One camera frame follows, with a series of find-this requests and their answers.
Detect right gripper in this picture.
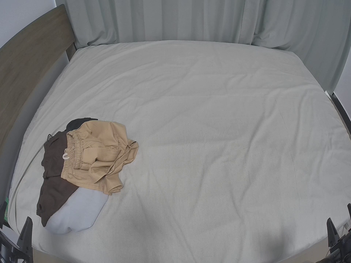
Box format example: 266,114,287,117
326,203,351,263

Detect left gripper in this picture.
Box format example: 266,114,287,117
0,217,35,263

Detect beige shorts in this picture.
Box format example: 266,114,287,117
60,120,139,196

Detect bed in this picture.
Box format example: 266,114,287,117
0,4,351,263

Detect white garment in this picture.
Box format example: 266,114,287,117
46,187,109,234

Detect brown garment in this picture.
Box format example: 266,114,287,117
36,132,80,227

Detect black garment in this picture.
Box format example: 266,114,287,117
67,117,99,132

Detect pale green curtain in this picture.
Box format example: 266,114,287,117
244,0,351,94
61,0,254,49

